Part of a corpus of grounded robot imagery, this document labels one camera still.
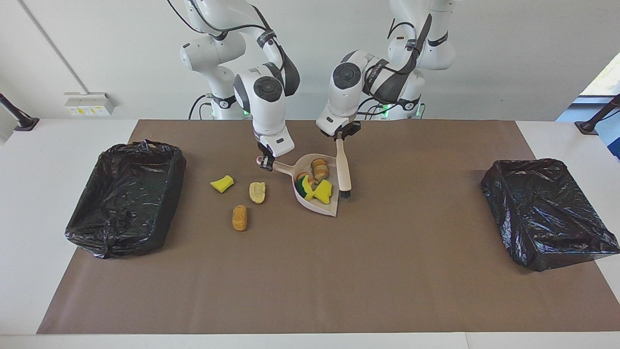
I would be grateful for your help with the brown bread roll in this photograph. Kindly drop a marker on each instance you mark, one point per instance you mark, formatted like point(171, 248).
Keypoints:
point(239, 218)

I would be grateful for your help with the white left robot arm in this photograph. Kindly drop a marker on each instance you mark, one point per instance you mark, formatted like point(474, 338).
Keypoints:
point(346, 97)

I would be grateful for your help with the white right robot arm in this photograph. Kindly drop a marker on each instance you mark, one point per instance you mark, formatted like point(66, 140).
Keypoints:
point(266, 111)

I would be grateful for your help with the beige hand brush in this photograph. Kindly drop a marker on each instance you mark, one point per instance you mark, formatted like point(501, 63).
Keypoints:
point(343, 165)

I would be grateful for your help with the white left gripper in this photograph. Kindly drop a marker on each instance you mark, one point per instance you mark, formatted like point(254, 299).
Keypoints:
point(332, 125)

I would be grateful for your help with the grey wall conduit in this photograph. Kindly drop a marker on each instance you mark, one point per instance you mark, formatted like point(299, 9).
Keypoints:
point(48, 45)

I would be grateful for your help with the toy croissant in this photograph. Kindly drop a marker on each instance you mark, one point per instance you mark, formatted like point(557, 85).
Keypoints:
point(303, 175)
point(319, 168)

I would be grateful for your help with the beige plastic dustpan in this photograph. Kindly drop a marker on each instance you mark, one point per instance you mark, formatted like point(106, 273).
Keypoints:
point(286, 169)

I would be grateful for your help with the black stand foot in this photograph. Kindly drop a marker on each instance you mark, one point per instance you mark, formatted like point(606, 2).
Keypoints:
point(588, 127)
point(26, 123)

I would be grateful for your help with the black bag-lined bin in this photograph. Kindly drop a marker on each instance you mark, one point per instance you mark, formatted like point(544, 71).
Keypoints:
point(547, 213)
point(126, 203)

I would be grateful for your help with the white wall socket box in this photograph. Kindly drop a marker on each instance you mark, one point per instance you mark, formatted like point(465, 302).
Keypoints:
point(89, 104)

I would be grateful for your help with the yellow sponge piece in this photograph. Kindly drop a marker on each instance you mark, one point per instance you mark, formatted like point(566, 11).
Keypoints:
point(222, 183)
point(323, 190)

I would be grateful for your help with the green and yellow sponge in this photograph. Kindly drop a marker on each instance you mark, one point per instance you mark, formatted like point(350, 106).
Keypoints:
point(302, 188)

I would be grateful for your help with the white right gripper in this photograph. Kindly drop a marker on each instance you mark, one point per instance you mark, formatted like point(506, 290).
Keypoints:
point(276, 143)

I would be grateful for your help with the pale crumpled chip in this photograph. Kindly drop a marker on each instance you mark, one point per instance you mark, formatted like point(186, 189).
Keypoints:
point(257, 192)

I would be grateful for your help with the brown paper table mat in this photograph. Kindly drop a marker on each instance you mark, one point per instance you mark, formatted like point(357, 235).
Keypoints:
point(310, 281)

